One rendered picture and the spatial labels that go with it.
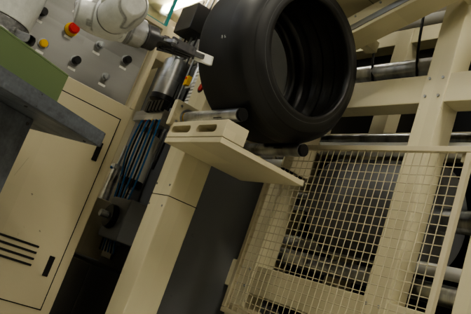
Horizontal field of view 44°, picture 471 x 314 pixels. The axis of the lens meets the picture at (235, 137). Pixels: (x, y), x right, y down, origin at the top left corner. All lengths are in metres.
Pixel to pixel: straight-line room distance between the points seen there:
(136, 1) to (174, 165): 0.80
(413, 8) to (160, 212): 1.19
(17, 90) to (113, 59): 1.05
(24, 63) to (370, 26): 1.39
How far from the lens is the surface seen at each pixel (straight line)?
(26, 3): 1.57
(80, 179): 2.24
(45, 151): 2.19
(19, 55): 1.48
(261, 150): 2.15
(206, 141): 1.86
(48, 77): 1.55
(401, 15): 2.35
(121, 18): 1.57
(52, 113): 1.43
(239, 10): 1.91
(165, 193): 2.15
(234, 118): 1.85
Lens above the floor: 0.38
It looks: 14 degrees up
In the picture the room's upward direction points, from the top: 20 degrees clockwise
